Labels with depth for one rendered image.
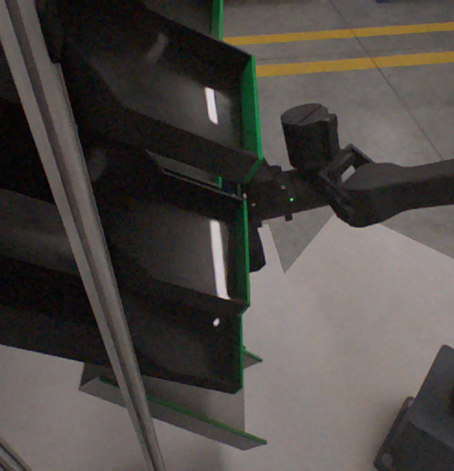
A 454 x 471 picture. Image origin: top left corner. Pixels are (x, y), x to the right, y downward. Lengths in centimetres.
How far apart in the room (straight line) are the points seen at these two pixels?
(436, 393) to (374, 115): 254
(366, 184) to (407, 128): 257
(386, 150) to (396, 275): 183
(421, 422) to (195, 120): 55
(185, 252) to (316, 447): 55
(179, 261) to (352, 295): 69
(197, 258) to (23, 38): 27
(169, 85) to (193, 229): 17
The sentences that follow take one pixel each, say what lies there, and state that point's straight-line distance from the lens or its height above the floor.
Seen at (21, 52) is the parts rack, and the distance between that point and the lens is 25.
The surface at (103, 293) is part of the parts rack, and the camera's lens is 38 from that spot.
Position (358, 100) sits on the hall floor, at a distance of 330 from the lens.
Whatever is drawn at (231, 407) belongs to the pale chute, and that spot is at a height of 101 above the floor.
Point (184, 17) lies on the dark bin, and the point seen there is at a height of 152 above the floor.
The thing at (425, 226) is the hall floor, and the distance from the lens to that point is 255.
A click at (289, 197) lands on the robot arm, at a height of 130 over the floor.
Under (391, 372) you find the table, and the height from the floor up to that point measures 86.
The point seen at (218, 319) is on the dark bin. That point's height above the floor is 120.
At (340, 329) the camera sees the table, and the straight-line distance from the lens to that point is 104.
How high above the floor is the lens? 172
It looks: 48 degrees down
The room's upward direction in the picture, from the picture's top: straight up
